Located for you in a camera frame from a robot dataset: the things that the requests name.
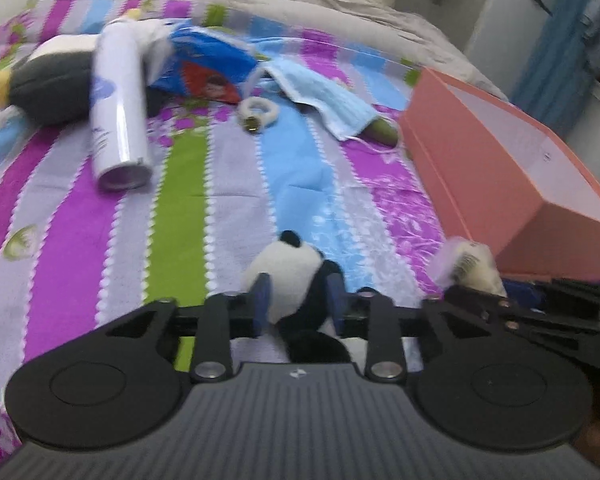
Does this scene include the pink cardboard box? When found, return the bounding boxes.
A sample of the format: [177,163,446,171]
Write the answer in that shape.
[400,68,600,281]

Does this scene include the green plush stick toy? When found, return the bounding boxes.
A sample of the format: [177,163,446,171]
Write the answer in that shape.
[361,116,399,148]

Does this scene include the white spray can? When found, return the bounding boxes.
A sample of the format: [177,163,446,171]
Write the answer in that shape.
[90,20,152,191]

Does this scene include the blue curtain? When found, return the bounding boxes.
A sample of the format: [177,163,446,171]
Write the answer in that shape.
[512,0,600,136]

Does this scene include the grey penguin plush toy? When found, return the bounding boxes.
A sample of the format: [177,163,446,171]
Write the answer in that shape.
[0,35,97,127]

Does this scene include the small panda plush toy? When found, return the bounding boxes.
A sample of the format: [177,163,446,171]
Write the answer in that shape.
[240,230,353,364]

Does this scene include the white fluffy hair tie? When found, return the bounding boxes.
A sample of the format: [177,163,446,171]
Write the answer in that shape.
[237,96,282,136]

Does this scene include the grey wardrobe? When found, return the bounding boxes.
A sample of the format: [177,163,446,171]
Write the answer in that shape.
[394,0,557,96]

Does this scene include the blue surgical mask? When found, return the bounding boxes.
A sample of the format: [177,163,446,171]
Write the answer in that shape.
[259,58,380,142]

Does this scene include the blue tissue pack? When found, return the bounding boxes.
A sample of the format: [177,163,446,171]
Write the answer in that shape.
[147,23,260,104]

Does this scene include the cotton pads plastic bag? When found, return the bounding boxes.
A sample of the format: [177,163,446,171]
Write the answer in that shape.
[426,236,507,297]

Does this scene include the striped colourful bed sheet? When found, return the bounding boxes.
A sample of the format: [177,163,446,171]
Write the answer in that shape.
[0,0,600,470]

